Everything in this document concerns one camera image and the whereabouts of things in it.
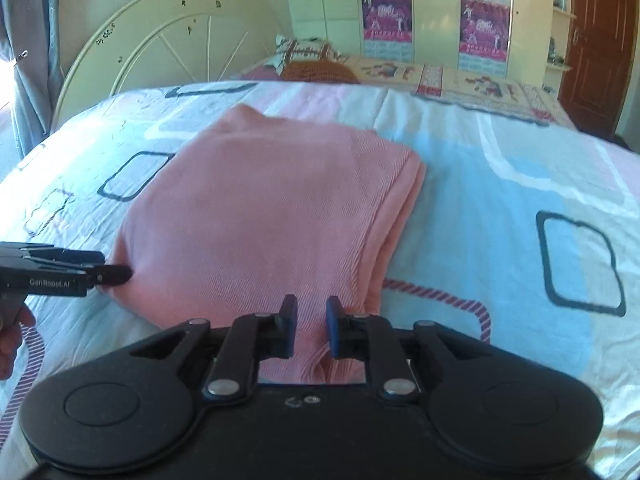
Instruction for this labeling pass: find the brown wooden door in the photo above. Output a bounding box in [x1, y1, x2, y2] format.
[556, 0, 640, 142]

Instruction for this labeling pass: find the cream arched headboard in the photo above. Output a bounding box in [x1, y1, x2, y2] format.
[51, 0, 287, 128]

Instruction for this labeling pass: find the orange knit cushion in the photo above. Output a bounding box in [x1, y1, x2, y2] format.
[279, 57, 362, 85]

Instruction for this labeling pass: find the floral patterned pillow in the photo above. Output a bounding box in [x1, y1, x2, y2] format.
[273, 34, 347, 69]

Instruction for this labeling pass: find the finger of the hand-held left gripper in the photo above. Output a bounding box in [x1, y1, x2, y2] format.
[82, 261, 134, 287]

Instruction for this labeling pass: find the purple calendar wall poster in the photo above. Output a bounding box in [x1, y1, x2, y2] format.
[459, 0, 513, 70]
[360, 0, 414, 59]

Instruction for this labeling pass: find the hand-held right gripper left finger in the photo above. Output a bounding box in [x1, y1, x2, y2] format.
[129, 294, 299, 402]

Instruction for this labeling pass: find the grey curtain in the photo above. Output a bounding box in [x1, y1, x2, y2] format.
[0, 0, 64, 162]

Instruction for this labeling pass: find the pastel patterned bed sheet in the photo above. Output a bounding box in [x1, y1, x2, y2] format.
[0, 80, 640, 480]

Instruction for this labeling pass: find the cream floral bedspread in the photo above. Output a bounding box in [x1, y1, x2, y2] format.
[234, 52, 572, 127]

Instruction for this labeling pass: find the cream glossy wardrobe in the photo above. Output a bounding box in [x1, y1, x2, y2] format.
[281, 0, 575, 85]

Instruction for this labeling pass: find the pink knit shirt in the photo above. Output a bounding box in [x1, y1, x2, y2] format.
[106, 103, 427, 386]

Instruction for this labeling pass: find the person's left hand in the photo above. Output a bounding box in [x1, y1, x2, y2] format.
[0, 304, 38, 382]

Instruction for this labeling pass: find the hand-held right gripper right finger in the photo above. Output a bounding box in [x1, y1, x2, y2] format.
[325, 295, 501, 403]

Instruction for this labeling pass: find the cream corner shelf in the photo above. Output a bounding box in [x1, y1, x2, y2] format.
[541, 0, 577, 97]

